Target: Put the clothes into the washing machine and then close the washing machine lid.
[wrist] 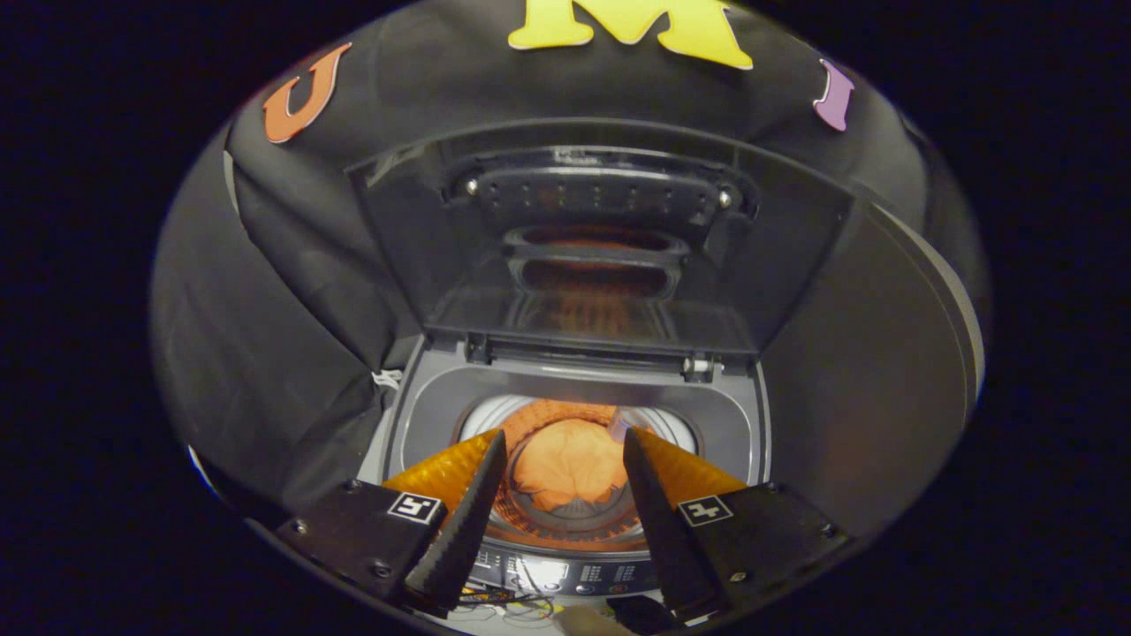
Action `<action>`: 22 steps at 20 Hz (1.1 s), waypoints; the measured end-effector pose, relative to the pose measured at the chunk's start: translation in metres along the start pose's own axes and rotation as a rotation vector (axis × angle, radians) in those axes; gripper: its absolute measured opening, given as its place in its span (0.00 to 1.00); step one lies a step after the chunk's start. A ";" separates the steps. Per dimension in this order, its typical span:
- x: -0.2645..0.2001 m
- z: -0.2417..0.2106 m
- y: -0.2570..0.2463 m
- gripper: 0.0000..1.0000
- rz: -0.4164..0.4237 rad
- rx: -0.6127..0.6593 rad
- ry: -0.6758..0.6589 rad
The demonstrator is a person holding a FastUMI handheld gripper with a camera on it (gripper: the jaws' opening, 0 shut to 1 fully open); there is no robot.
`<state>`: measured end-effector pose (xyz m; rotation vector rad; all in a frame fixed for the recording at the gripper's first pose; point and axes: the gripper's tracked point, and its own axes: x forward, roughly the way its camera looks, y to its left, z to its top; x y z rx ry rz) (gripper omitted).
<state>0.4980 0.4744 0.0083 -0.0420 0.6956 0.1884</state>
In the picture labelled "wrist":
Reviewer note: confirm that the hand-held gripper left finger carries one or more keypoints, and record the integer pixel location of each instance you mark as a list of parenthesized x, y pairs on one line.
[(464, 530)]

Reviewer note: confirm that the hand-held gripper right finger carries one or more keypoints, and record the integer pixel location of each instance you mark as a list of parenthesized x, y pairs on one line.
[(663, 530)]

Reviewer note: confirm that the orange polo shirt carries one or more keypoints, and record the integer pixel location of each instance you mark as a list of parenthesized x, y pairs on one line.
[(570, 464)]

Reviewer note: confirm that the grey washing machine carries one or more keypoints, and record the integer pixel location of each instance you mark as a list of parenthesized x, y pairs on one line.
[(433, 406)]

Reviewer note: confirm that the dark washing machine lid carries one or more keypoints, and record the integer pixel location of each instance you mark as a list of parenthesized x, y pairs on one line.
[(406, 230)]

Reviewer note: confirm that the black backdrop cloth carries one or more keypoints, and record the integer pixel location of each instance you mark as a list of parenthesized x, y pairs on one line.
[(283, 291)]

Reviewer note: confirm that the beige cabinet with dark frame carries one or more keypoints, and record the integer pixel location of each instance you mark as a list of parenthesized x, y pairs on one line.
[(866, 380)]

